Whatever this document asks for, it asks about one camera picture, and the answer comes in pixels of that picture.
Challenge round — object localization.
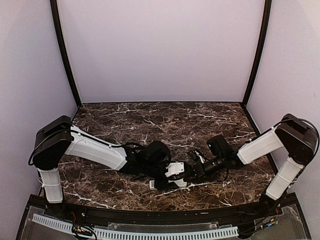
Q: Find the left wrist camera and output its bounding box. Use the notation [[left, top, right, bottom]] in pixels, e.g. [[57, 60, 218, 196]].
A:
[[165, 162, 185, 178]]

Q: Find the black front rail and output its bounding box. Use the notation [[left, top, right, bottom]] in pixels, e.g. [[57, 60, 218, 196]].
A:
[[62, 202, 260, 225]]

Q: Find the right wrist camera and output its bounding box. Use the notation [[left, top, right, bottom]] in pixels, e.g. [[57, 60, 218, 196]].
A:
[[187, 149, 208, 164]]

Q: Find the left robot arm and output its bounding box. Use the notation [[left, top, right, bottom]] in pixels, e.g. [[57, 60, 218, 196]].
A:
[[28, 115, 187, 218]]

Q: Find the left black frame post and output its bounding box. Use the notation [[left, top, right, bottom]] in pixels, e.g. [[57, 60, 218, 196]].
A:
[[49, 0, 82, 108]]

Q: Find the white remote control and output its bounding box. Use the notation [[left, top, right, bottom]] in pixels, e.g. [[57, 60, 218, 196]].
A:
[[149, 179, 187, 190]]

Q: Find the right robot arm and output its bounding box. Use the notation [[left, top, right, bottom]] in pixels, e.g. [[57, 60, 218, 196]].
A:
[[187, 113, 320, 217]]

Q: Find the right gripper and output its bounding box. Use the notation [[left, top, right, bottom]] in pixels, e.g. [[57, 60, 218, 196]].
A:
[[183, 154, 226, 182]]

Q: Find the black frame post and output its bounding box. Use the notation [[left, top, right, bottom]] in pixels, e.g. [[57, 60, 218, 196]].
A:
[[49, 0, 82, 108], [241, 0, 272, 109]]

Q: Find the white slotted cable duct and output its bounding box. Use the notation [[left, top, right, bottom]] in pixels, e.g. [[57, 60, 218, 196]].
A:
[[32, 213, 239, 240]]

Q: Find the right black frame post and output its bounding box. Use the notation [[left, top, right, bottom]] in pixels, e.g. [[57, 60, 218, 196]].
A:
[[241, 0, 272, 109]]

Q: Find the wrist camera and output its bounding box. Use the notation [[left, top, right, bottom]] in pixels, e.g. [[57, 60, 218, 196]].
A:
[[187, 149, 208, 164], [165, 162, 185, 178]]

